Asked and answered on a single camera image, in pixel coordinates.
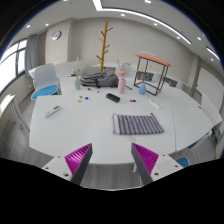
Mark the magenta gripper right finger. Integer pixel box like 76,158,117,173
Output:
131,143,159,185

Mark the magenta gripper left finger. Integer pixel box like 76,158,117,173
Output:
64,144,93,185

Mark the striped grey towel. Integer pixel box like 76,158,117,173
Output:
112,114,164,135

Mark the white remote control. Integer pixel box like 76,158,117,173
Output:
44,105,61,118

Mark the white marker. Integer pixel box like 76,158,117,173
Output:
149,100,160,109

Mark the light blue vase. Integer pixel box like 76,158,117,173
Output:
139,83,146,95

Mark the black rectangular box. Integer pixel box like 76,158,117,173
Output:
106,93,120,103

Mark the green vase with twigs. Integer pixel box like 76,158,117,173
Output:
74,56,81,90

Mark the pink vase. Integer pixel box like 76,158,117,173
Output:
118,71,126,93

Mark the grey backpack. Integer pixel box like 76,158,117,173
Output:
81,71,119,88

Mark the white chair blue seat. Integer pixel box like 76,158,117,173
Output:
31,63,59,103

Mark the grey curtain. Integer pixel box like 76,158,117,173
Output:
25,34,38,77

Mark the wooden coat rack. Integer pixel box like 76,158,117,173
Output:
96,20,113,72

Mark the orange top black frame stand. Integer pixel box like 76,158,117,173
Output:
134,54,170,96

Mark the round wall clock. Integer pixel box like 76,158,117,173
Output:
51,31,62,41

